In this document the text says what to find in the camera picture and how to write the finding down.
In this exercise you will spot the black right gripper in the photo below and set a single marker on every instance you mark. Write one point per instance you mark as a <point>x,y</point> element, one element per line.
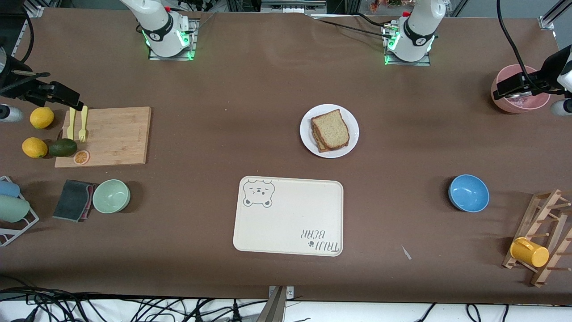
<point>13,83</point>

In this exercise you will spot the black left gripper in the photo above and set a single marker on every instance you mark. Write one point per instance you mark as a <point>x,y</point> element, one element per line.
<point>551,68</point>

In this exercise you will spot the white round plate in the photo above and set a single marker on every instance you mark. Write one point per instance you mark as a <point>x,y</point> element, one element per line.
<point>351,134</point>

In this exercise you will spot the brown bread slice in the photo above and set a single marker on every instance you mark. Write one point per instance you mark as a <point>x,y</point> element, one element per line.
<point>320,146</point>
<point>330,129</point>

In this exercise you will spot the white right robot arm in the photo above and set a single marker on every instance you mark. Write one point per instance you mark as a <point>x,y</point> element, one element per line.
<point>161,31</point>

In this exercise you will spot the pink bowl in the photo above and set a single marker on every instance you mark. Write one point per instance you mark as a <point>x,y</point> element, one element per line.
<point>502,105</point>

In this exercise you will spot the yellow lemon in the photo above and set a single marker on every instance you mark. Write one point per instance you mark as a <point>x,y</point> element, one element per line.
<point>34,148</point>
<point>42,118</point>

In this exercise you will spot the yellow plastic knife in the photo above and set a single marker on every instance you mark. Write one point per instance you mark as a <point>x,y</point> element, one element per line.
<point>71,125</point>

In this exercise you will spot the yellow plastic fork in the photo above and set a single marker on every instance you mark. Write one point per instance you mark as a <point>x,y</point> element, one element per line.
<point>83,125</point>

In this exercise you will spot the dark green avocado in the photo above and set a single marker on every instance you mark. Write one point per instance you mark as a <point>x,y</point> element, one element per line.
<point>62,148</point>

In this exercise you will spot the orange slice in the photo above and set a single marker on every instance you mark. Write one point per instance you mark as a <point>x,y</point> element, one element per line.
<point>81,157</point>

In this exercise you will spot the wooden cutting board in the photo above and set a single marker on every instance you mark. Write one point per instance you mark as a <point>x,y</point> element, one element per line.
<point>116,138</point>

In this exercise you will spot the light blue cup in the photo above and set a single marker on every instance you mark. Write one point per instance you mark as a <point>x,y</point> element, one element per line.
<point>8,188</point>

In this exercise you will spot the grey folded cloth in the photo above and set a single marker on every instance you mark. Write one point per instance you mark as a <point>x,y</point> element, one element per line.
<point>71,200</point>

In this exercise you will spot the blue bowl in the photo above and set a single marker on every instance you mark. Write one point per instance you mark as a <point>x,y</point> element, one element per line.
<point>469,193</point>

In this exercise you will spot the light green bowl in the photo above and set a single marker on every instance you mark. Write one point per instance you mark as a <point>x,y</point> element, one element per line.
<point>111,197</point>

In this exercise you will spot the pale green cup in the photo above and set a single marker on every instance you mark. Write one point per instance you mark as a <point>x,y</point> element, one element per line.
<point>12,209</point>

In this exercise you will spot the yellow mug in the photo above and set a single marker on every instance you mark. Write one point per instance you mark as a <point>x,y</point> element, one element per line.
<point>529,252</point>

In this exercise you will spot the wooden mug rack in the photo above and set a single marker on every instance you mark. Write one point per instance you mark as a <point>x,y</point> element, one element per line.
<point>539,276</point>

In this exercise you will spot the small white paper scrap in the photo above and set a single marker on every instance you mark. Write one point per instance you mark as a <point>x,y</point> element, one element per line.
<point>406,253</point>

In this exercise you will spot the brown bread slice under egg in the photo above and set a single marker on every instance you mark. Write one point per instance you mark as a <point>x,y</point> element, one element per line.
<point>320,146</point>

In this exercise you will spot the grey metal box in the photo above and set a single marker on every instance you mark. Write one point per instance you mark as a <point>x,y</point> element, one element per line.
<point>292,5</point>

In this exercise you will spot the cream bear print tray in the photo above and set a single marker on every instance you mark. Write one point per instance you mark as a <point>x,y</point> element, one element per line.
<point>290,219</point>

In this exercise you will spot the aluminium frame profile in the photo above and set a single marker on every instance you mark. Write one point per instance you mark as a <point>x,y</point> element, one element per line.
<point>552,18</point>
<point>35,11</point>

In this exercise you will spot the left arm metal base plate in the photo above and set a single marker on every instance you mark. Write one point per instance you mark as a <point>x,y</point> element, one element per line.
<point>409,64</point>

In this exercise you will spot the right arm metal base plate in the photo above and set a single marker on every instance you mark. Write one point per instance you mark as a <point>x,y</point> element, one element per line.
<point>193,40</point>

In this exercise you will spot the small metal bracket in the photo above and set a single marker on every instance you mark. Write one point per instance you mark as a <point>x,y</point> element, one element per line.
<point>290,293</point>

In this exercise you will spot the grey metal post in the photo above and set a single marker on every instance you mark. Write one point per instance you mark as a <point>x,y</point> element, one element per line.
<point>275,308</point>

